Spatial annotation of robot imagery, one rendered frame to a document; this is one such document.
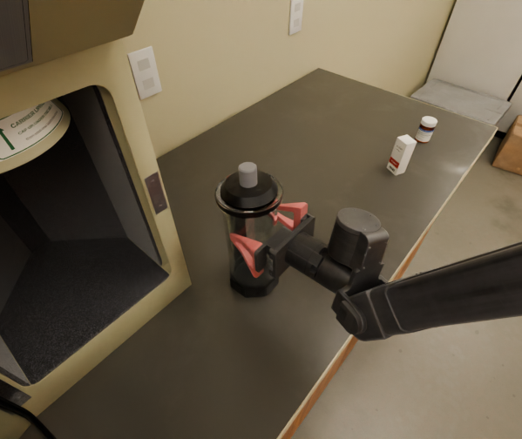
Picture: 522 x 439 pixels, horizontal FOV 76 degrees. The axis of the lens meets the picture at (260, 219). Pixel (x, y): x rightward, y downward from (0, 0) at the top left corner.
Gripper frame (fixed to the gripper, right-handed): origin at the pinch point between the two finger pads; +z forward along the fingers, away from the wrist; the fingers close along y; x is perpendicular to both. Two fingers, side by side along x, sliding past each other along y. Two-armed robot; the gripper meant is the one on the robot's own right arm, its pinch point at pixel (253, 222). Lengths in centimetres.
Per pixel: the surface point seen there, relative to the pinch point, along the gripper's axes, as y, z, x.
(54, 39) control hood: 18.5, 1.5, -32.8
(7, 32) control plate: 21.7, -0.4, -34.3
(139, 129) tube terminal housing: 11.4, 6.8, -20.4
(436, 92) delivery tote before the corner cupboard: -245, 35, 71
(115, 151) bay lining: 13.8, 10.3, -17.1
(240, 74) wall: -51, 51, 2
